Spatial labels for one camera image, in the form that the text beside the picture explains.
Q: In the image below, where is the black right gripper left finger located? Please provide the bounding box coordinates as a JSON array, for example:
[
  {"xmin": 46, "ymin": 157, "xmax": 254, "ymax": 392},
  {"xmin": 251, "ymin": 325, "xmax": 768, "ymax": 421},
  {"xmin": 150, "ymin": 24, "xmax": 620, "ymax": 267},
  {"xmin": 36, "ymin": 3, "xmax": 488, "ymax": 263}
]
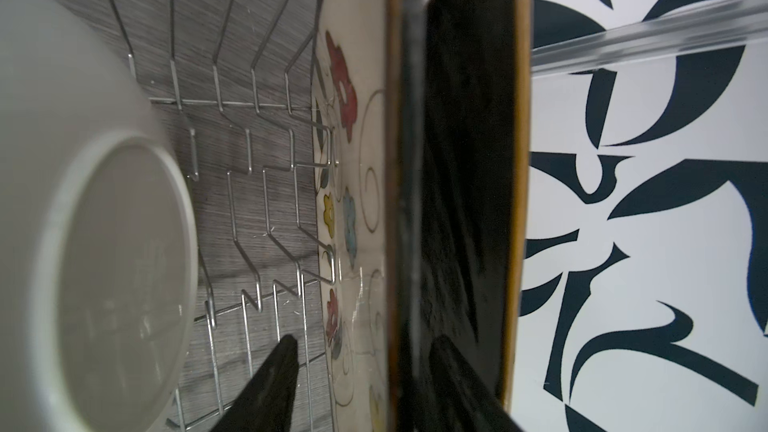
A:
[{"xmin": 212, "ymin": 334, "xmax": 299, "ymax": 432}]

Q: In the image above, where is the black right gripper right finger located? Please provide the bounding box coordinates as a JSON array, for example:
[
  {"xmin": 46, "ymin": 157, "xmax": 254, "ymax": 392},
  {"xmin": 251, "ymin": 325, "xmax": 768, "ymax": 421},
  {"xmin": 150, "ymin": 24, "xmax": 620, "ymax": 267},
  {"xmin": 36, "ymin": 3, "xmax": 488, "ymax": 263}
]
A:
[{"xmin": 429, "ymin": 335, "xmax": 521, "ymax": 432}]

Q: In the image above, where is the square floral plate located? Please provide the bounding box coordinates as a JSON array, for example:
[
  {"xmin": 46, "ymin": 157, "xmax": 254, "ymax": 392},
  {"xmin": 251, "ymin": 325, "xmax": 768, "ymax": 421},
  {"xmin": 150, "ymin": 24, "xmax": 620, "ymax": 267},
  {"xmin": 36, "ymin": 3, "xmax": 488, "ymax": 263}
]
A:
[{"xmin": 312, "ymin": 0, "xmax": 388, "ymax": 431}]

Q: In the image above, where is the black plate orange rim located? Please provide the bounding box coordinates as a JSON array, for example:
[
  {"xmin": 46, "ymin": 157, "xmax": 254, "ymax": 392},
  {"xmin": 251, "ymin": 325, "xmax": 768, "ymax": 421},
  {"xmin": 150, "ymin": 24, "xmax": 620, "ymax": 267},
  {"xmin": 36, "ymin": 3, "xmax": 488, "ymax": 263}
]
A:
[{"xmin": 383, "ymin": 0, "xmax": 532, "ymax": 431}]

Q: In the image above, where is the round white plate green rim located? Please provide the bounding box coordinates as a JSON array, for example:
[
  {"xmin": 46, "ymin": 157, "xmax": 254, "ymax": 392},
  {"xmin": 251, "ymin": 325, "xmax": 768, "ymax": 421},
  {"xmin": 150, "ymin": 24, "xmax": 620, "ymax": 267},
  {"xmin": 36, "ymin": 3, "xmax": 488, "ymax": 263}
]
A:
[{"xmin": 1, "ymin": 0, "xmax": 198, "ymax": 431}]

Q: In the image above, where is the wire metal dish rack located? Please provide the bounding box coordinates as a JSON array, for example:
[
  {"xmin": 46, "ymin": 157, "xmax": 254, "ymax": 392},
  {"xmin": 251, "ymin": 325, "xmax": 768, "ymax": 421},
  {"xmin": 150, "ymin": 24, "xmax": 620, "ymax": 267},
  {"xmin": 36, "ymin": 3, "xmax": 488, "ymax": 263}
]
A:
[{"xmin": 106, "ymin": 0, "xmax": 334, "ymax": 431}]

